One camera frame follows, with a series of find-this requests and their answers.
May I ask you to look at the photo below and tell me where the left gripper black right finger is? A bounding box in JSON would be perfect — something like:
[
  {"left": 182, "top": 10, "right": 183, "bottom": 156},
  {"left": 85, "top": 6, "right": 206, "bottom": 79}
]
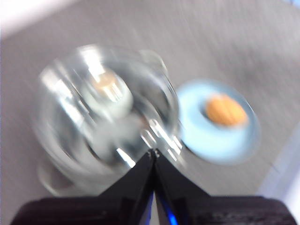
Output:
[{"left": 154, "top": 150, "right": 296, "bottom": 225}]

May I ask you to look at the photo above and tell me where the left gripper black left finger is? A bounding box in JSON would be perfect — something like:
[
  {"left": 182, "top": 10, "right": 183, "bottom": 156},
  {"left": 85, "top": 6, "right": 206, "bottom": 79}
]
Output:
[{"left": 14, "top": 150, "right": 156, "bottom": 225}]

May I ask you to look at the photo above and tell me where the brown potato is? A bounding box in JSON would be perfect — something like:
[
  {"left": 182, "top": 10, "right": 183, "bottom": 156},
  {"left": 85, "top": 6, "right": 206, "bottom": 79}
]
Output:
[{"left": 205, "top": 93, "right": 249, "bottom": 128}]

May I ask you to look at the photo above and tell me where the pale green electric steamer pot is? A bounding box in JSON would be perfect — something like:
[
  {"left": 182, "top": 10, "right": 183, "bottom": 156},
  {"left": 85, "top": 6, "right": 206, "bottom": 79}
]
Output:
[{"left": 35, "top": 45, "right": 184, "bottom": 198}]

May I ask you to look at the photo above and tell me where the blue round plate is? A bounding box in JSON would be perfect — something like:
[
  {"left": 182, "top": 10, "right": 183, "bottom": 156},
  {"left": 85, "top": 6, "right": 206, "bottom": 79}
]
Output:
[{"left": 175, "top": 78, "right": 261, "bottom": 165}]

